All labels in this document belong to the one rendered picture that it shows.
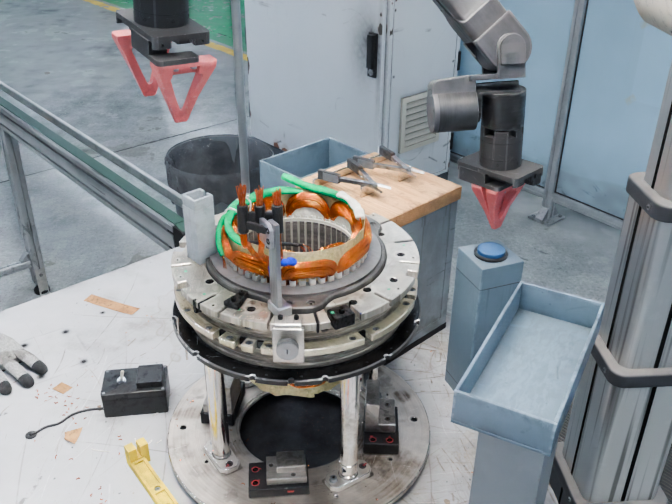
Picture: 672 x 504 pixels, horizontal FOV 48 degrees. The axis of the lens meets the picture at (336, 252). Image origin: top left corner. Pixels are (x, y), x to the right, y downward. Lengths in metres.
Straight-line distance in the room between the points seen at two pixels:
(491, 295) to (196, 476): 0.49
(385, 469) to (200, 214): 0.44
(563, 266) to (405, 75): 1.04
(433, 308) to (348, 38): 2.13
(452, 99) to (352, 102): 2.40
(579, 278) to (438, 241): 1.93
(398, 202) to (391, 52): 2.06
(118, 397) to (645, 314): 0.77
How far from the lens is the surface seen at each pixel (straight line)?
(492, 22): 1.00
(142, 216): 1.93
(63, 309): 1.51
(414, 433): 1.14
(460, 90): 1.00
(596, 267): 3.26
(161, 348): 1.36
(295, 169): 1.39
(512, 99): 1.01
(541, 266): 3.20
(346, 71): 3.37
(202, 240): 0.95
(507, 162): 1.03
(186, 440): 1.14
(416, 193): 1.21
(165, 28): 0.83
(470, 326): 1.15
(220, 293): 0.90
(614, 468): 1.25
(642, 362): 1.14
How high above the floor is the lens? 1.58
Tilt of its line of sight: 30 degrees down
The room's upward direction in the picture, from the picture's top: 1 degrees clockwise
